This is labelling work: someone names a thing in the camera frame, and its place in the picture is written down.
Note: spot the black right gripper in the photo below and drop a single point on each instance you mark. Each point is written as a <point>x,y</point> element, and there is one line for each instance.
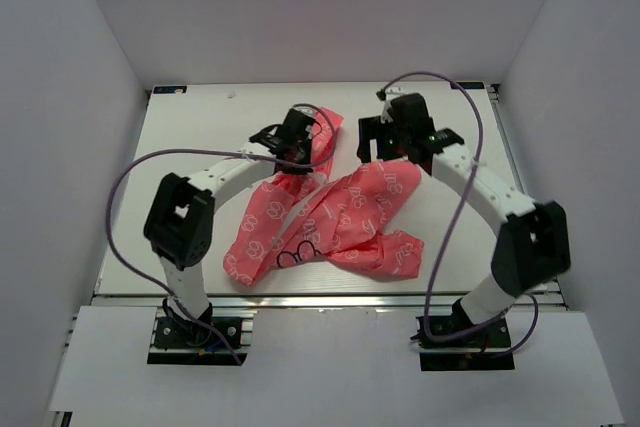
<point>372,128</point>

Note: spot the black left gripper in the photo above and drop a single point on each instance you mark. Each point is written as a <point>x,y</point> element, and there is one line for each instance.
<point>306,146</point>

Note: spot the pink patterned hooded jacket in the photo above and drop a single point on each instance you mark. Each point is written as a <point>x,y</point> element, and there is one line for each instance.
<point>294,219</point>

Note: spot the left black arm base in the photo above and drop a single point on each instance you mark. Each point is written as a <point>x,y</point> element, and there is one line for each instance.
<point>183,344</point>

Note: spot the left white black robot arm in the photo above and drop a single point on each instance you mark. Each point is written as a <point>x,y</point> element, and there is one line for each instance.
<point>179,225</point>

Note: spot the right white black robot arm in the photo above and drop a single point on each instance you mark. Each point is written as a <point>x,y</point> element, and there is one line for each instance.
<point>532,241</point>

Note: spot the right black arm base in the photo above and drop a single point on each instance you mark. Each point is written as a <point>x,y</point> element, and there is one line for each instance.
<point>483,351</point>

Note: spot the right blue corner label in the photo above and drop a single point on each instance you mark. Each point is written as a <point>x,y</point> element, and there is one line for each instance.
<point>467,85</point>

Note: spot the blue corner label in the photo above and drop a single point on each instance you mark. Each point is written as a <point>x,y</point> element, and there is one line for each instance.
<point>467,85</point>
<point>169,90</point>

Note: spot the left blue corner label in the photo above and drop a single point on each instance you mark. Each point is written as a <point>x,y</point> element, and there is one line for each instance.
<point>169,90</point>

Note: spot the aluminium front rail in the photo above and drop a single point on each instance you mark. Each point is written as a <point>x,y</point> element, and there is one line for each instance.
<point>549,299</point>

